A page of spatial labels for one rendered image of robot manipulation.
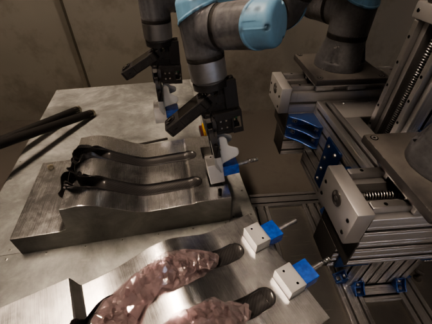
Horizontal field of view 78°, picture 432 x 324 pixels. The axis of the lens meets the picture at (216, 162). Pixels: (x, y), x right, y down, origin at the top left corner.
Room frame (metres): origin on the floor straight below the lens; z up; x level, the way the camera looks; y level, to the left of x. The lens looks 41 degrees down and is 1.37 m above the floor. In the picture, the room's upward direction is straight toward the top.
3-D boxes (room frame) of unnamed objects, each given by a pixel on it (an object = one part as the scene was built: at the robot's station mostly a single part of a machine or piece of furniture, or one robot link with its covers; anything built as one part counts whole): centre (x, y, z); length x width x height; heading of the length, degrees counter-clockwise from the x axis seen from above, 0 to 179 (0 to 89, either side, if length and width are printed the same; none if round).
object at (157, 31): (0.76, 0.15, 1.17); 0.08 x 0.08 x 0.05
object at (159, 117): (0.76, 0.13, 0.93); 0.13 x 0.05 x 0.05; 101
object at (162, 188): (0.50, 0.22, 0.92); 0.35 x 0.16 x 0.09; 101
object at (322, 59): (0.87, -0.40, 1.09); 0.15 x 0.15 x 0.10
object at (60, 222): (0.50, 0.23, 0.87); 0.50 x 0.26 x 0.14; 101
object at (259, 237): (0.35, -0.13, 0.85); 0.13 x 0.05 x 0.05; 118
